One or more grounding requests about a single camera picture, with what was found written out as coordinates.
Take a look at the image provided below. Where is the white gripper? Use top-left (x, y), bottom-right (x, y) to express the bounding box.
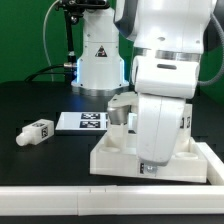
top-left (136, 94), bottom-right (185, 174)

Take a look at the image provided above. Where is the white square table top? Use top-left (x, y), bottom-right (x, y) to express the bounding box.
top-left (89, 103), bottom-right (208, 184)

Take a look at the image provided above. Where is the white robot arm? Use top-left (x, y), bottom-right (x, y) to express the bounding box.
top-left (72, 0), bottom-right (224, 180)

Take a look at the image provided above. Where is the white front obstacle wall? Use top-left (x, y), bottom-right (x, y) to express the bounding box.
top-left (0, 185), bottom-right (224, 216)

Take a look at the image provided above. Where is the white obstacle wall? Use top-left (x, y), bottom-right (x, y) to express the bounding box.
top-left (0, 185), bottom-right (224, 216)
top-left (197, 142), bottom-right (224, 186)

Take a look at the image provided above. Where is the white right obstacle wall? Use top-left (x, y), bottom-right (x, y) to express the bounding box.
top-left (197, 142), bottom-right (224, 186)

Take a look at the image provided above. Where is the white marker base plate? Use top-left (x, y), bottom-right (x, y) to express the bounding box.
top-left (56, 112), bottom-right (108, 131)

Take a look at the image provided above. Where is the grey cable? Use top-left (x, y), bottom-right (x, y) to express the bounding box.
top-left (42, 0), bottom-right (63, 83)

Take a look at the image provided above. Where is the black cable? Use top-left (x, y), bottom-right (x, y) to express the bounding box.
top-left (23, 64), bottom-right (73, 83)

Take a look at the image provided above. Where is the black camera stand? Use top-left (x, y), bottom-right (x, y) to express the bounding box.
top-left (56, 0), bottom-right (110, 84)

